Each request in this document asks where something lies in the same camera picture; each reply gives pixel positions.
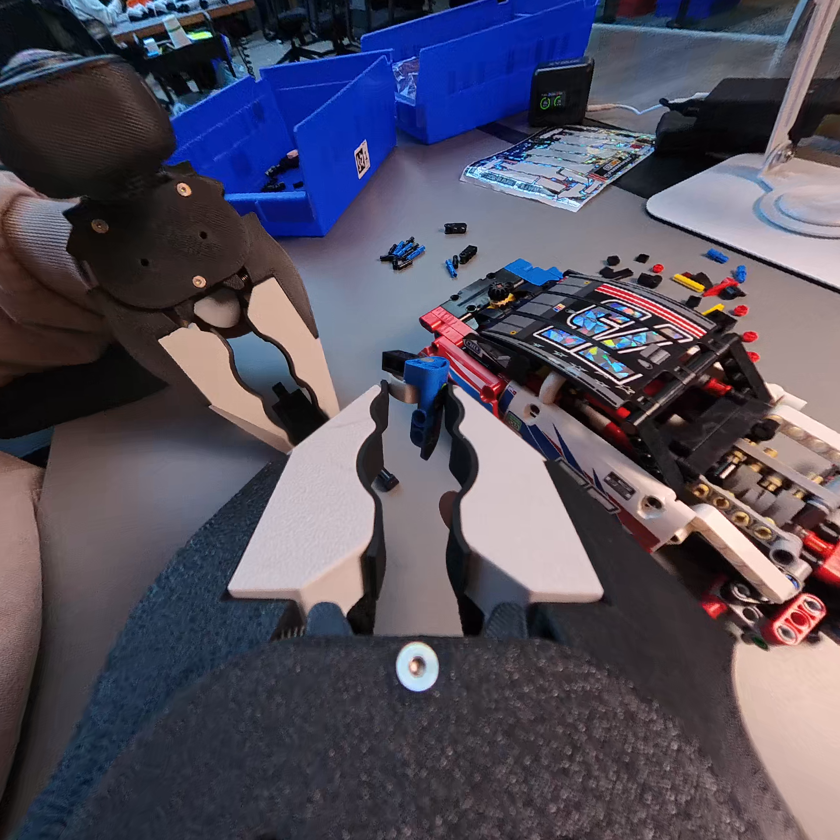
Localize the black power adapter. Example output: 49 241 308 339
656 77 840 160

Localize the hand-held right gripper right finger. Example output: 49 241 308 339
444 385 605 635

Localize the lego sticker sheet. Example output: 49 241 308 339
459 125 658 213

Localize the person's left forearm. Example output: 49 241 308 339
0 171 110 389

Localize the white book stand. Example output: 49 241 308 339
646 0 840 291

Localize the black charger with green display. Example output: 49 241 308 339
528 57 595 128

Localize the blue bin with tag label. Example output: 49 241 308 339
167 49 399 238

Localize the blue lego panel piece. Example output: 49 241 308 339
403 356 452 462

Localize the lego race car model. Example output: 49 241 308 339
420 258 840 652

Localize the pile of small lego pieces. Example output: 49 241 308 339
598 248 762 366

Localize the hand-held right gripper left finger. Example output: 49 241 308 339
226 381 389 634

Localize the large blue storage bin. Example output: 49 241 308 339
360 0 600 146

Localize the cluster of blue black pins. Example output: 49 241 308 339
378 238 427 272

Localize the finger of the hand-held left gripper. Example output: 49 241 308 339
245 276 341 424
157 325 294 454

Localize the grey work table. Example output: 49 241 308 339
112 0 258 45

